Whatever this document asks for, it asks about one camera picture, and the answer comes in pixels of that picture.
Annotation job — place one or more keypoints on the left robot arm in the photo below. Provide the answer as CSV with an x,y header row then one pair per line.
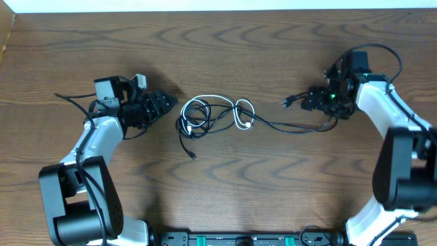
x,y
81,204

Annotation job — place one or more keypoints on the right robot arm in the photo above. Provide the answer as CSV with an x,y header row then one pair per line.
x,y
404,178

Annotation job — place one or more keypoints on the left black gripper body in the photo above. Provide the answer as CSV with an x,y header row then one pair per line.
x,y
142,113

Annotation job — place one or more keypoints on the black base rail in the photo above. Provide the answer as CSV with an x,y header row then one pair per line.
x,y
310,235

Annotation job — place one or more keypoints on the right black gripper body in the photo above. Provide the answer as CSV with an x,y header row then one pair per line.
x,y
330,101

